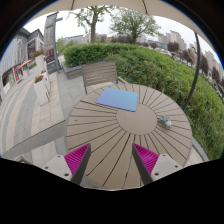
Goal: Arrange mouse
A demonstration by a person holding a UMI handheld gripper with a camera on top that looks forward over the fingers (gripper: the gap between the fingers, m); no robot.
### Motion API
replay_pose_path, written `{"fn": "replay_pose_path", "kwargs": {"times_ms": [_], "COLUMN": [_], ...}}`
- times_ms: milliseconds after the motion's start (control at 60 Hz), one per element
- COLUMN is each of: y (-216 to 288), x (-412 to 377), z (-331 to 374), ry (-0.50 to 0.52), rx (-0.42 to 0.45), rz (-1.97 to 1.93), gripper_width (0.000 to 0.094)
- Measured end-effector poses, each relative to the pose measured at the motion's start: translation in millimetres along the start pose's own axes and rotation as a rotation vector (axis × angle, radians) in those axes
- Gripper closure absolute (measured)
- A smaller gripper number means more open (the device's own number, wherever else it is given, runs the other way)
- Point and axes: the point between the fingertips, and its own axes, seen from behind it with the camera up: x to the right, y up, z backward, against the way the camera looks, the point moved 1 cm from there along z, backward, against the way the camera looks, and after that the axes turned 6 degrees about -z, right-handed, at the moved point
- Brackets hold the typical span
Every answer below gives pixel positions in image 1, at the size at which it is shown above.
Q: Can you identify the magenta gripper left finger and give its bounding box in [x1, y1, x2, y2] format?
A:
[42, 143, 92, 186]

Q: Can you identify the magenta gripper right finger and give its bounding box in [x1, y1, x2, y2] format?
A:
[131, 143, 184, 187]

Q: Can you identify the patterned computer mouse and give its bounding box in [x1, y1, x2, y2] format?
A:
[159, 115, 172, 129]

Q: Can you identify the round wooden slatted table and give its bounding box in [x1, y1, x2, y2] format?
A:
[65, 84, 192, 190]

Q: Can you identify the near white planter box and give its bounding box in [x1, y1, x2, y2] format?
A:
[33, 75, 50, 105]

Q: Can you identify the white planter box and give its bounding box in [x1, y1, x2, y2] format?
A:
[33, 75, 50, 105]
[33, 49, 45, 73]

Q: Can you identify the brown slatted chair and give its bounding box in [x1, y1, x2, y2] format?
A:
[81, 61, 124, 88]

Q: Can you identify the green hedge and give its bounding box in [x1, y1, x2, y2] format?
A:
[63, 44, 224, 160]

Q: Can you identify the tall advertising sign pillar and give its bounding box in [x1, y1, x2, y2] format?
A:
[44, 12, 61, 74]

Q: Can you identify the far white planter box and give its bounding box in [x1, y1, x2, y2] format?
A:
[33, 49, 45, 73]

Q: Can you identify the dark curved parasol pole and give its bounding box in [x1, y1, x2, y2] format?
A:
[181, 31, 201, 112]

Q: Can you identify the right tree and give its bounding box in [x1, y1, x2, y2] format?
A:
[110, 7, 160, 43]

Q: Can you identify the tree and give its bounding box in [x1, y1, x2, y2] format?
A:
[69, 5, 114, 43]
[110, 7, 160, 43]

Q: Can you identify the left tree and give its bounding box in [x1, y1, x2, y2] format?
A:
[69, 5, 114, 43]

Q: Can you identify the beige parasol canopy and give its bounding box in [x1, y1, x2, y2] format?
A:
[24, 0, 214, 51]

